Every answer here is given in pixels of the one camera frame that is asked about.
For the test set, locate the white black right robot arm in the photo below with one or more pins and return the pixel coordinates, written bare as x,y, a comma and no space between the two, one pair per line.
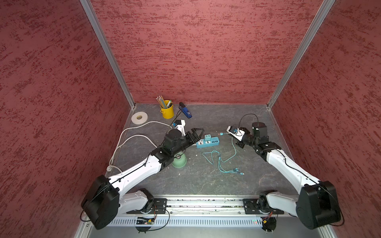
316,203

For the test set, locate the yellow pencil cup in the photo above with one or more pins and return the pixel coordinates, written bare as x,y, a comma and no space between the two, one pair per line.
168,111

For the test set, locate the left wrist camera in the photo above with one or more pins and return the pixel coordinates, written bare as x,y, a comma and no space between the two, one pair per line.
180,125

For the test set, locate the white tape roll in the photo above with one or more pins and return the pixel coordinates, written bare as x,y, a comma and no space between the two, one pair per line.
139,118

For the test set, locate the colored pencils bundle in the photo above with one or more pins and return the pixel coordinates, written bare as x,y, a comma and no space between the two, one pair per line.
162,102

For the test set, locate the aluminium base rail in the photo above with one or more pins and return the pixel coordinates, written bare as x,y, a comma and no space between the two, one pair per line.
203,216

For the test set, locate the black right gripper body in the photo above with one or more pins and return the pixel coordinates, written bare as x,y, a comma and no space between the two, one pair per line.
247,139

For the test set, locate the left corner aluminium post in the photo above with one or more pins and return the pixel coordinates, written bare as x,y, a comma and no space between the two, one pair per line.
93,19

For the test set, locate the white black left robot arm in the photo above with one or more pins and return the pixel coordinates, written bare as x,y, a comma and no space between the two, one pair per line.
109,197

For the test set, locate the green meat grinder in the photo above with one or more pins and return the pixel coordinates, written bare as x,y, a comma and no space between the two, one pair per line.
179,161

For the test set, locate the teal usb charger adapter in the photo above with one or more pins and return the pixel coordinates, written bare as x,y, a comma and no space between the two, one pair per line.
207,137

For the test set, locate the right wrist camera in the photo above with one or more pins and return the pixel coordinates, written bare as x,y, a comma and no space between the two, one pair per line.
235,132

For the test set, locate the corner aluminium post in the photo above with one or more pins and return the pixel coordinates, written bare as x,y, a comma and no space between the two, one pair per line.
315,25
93,19

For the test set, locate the right corner aluminium post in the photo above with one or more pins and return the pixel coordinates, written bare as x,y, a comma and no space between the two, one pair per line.
315,25

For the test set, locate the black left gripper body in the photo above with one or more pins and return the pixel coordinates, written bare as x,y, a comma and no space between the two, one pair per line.
188,140

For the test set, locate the blue black stapler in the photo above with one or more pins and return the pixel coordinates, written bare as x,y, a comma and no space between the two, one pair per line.
184,110

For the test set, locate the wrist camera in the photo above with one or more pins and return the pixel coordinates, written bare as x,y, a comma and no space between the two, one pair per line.
180,125
235,132

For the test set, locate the teal power strip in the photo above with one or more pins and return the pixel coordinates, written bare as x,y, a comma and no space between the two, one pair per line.
214,141

